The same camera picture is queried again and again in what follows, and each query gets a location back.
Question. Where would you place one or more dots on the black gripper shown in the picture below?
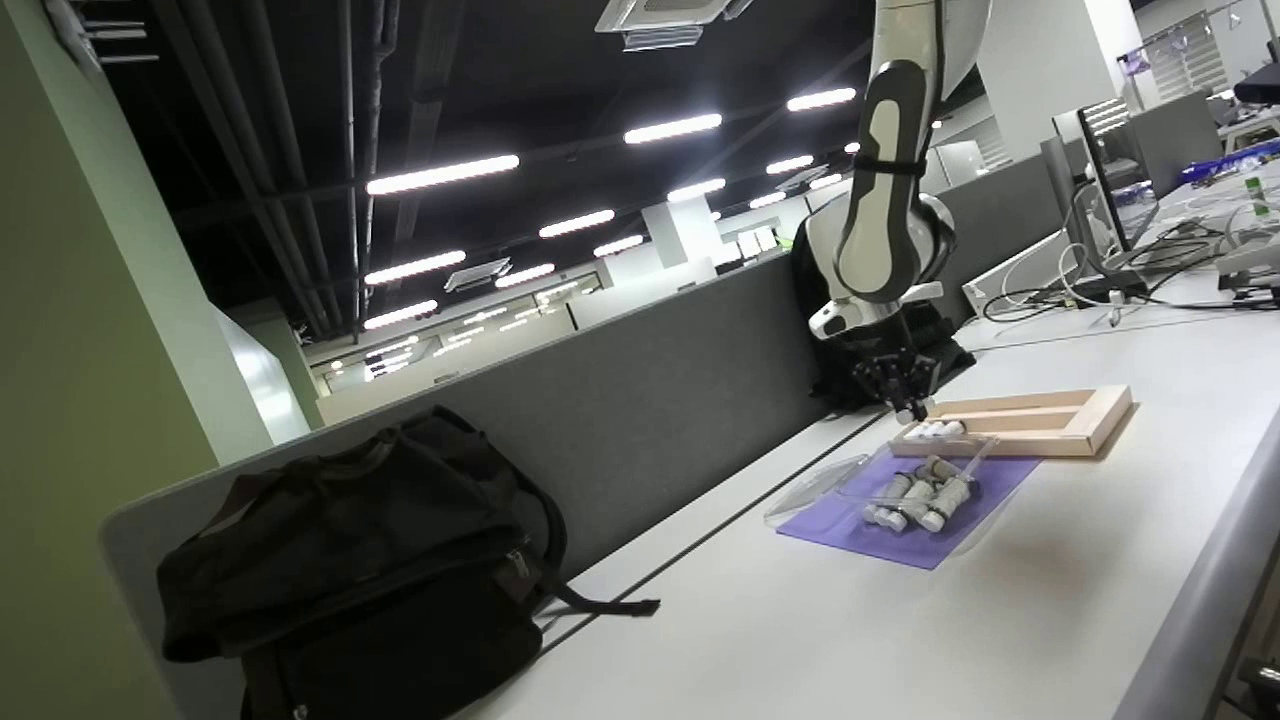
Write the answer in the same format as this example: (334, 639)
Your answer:
(890, 362)

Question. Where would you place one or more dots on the small white bottle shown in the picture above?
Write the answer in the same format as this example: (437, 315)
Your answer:
(919, 504)
(886, 504)
(933, 435)
(951, 501)

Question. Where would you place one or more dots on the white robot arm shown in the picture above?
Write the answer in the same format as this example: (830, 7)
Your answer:
(886, 215)

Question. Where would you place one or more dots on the light wooden tray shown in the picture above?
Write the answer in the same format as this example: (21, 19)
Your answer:
(1052, 425)

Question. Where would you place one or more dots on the small grey objects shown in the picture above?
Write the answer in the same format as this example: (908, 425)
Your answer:
(922, 471)

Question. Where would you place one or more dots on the purple mat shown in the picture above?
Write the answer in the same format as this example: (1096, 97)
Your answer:
(832, 523)

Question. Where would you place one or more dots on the ceiling light strip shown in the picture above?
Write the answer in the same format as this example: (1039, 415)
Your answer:
(696, 190)
(789, 166)
(400, 315)
(617, 247)
(820, 101)
(443, 173)
(412, 270)
(577, 226)
(672, 130)
(527, 277)

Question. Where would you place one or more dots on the grey desk partition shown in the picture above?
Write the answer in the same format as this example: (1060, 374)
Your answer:
(641, 401)

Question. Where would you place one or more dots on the computer monitor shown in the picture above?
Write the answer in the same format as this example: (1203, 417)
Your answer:
(1135, 162)

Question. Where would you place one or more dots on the white concrete pillar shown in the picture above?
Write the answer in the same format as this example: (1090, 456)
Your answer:
(1052, 62)

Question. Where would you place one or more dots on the ceiling air conditioner unit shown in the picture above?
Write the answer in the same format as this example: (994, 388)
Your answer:
(665, 19)

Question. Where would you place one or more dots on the black backpack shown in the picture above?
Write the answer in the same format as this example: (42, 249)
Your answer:
(373, 574)

